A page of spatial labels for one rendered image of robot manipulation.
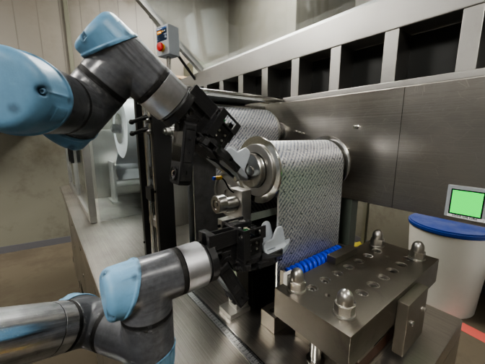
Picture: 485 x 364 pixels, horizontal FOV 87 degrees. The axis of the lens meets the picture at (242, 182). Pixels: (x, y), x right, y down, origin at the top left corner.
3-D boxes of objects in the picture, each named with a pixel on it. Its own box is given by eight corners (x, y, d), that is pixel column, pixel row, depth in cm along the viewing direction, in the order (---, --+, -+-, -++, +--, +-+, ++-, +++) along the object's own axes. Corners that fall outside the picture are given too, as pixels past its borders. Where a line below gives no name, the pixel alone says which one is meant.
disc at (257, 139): (237, 198, 63) (235, 137, 61) (239, 198, 64) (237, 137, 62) (281, 209, 52) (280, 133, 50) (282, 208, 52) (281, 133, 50)
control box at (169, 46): (153, 55, 94) (151, 26, 92) (167, 60, 99) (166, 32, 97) (165, 52, 90) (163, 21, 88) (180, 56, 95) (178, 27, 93)
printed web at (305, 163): (195, 258, 89) (190, 107, 79) (248, 241, 103) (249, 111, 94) (276, 323, 58) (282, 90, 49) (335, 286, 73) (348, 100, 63)
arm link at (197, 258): (190, 302, 39) (169, 279, 46) (216, 292, 42) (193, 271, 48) (188, 257, 38) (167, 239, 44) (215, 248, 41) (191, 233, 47)
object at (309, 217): (275, 274, 57) (277, 193, 53) (335, 246, 71) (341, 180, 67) (276, 275, 56) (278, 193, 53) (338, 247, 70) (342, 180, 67)
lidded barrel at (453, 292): (496, 308, 200) (512, 226, 187) (464, 334, 173) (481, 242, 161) (420, 275, 246) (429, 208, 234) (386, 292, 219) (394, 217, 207)
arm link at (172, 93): (148, 101, 38) (133, 106, 44) (172, 122, 41) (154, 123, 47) (177, 65, 40) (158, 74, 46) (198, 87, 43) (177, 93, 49)
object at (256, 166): (265, 171, 51) (250, 195, 56) (273, 170, 52) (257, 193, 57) (247, 146, 55) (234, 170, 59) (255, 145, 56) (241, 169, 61)
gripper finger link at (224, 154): (245, 167, 50) (213, 138, 45) (241, 173, 49) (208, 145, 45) (232, 165, 54) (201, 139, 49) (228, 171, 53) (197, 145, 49)
